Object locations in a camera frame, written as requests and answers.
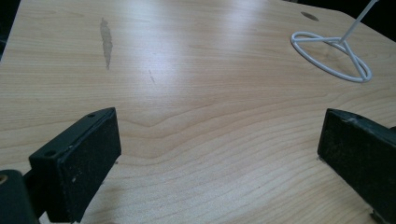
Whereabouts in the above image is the white wire display rack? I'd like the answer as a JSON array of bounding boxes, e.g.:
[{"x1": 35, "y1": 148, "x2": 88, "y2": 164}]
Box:
[{"x1": 290, "y1": 0, "x2": 380, "y2": 84}]

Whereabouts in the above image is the dark round table grommet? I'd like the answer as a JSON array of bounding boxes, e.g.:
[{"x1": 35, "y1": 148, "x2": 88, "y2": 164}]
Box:
[{"x1": 300, "y1": 11, "x2": 320, "y2": 22}]

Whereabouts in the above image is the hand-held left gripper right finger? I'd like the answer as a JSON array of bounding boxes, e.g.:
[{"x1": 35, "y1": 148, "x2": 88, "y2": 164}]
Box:
[{"x1": 317, "y1": 107, "x2": 396, "y2": 224}]

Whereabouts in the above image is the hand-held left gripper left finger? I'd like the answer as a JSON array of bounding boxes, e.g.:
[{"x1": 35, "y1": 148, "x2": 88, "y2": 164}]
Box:
[{"x1": 22, "y1": 106, "x2": 122, "y2": 224}]

